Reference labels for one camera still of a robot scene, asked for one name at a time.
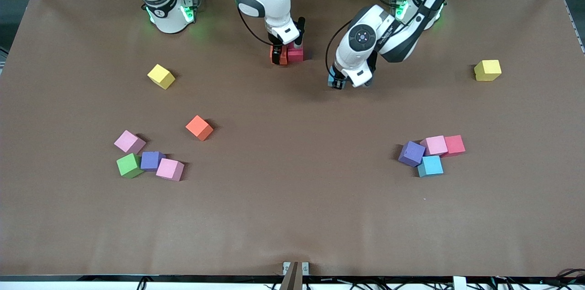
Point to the yellow foam cube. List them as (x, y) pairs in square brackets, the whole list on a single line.
[(487, 71), (161, 76)]

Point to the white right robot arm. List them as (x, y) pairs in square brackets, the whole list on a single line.
[(171, 20)]

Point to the red foam cube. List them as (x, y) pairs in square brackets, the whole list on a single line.
[(455, 144), (295, 55)]

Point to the metal bracket with pole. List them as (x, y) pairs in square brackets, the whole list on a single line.
[(292, 276)]

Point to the pink foam cube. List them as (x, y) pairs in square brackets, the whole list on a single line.
[(433, 145), (129, 142), (169, 169)]

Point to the green foam cube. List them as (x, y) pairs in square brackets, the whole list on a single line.
[(129, 165)]

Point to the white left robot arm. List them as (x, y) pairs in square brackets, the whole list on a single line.
[(362, 36)]

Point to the orange foam cube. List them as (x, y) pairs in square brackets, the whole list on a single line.
[(284, 55), (199, 128)]

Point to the brown table mat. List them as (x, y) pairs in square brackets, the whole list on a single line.
[(292, 217)]

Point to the purple foam cube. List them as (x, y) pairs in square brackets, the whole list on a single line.
[(151, 160), (411, 153)]

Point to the white label tag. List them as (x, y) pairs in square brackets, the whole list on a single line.
[(459, 283)]

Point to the blue foam cube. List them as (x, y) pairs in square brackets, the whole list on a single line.
[(430, 166), (331, 81)]

